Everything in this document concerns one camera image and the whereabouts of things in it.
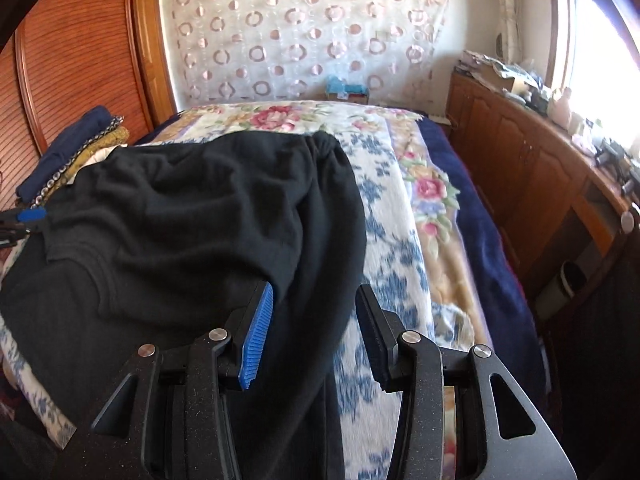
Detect white folded garment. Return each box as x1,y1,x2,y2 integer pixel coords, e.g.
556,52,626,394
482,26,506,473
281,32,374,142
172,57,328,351
87,146,128,165

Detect navy blanket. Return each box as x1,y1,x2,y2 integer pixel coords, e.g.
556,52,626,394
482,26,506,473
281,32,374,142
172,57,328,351
417,117,551,401

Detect black fleece pants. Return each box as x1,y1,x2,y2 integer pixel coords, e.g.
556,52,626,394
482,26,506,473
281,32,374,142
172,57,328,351
0,130,368,480

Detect open cardboard box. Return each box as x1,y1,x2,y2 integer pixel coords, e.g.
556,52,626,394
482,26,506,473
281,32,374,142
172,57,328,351
480,57,517,93

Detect olive patterned garment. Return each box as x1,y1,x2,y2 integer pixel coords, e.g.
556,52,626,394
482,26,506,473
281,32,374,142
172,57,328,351
30,115,132,208

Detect wooden side cabinet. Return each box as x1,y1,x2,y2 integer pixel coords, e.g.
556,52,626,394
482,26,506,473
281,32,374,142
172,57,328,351
445,67,640,321

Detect pale window curtain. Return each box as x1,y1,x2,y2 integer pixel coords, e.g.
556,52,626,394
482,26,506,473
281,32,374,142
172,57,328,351
492,0,526,68

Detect wooden slatted wardrobe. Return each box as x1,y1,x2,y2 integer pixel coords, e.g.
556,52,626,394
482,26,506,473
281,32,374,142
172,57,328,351
0,0,176,211

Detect white trash bin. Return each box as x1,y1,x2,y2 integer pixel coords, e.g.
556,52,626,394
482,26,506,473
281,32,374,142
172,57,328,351
559,260,590,306

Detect cardboard box with blue cloth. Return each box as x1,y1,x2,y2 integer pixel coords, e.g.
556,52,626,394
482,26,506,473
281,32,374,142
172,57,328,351
325,76,370,103

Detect stack of small boxes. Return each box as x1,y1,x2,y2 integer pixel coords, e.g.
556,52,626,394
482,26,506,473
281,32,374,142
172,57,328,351
457,50,483,76

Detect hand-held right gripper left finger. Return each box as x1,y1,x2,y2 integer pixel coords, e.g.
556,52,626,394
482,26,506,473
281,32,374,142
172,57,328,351
55,280,275,480

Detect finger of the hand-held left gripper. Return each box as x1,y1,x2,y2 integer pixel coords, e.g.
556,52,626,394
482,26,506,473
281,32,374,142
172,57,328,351
0,225,42,249
0,208,49,228

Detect pink bottle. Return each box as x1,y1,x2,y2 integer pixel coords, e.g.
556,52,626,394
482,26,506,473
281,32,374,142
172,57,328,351
547,87,573,126

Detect wood-framed window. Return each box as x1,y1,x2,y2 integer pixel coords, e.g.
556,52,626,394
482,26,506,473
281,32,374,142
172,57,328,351
547,0,640,161

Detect circle-patterned sheer curtain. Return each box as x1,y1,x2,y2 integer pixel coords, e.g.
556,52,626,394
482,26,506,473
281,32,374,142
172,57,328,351
157,0,448,108

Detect stack of folded clothes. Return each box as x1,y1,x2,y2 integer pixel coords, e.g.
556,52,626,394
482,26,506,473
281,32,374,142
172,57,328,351
15,105,126,201

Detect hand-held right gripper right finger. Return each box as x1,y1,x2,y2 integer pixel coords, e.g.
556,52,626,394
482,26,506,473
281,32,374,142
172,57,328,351
356,284,578,480

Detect black handheld device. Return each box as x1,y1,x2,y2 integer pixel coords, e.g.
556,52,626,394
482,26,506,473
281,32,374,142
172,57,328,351
597,140,627,172

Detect blue floral bedsheet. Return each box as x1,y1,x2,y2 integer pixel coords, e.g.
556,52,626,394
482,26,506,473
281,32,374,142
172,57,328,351
0,130,476,480

